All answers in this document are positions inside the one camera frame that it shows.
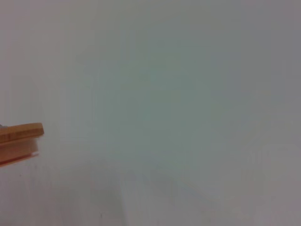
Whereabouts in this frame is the white tablecloth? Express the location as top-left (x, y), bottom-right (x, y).
top-left (0, 150), bottom-right (301, 226)

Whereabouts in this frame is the wooden dispenser stand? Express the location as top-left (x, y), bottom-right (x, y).
top-left (0, 122), bottom-right (45, 167)

